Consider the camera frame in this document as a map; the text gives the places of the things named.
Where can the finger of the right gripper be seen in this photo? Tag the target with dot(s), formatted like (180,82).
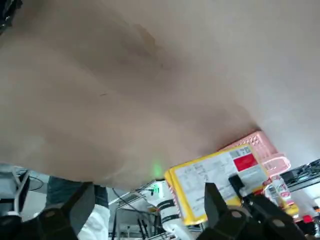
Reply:
(238,186)

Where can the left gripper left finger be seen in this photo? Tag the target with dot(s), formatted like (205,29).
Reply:
(62,225)

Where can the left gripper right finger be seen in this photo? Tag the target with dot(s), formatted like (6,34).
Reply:
(225,225)

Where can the long yellow snack packet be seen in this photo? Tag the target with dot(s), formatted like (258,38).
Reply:
(200,180)

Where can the pink plastic basket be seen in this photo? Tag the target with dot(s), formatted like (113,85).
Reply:
(265,147)

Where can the black plastic bag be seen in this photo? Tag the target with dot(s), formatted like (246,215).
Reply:
(7,12)

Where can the person's leg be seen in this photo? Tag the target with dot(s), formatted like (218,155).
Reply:
(57,190)

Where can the person's white shoe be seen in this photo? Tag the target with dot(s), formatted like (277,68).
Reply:
(97,220)

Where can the white bottle with pink label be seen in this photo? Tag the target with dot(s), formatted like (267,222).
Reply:
(282,195)

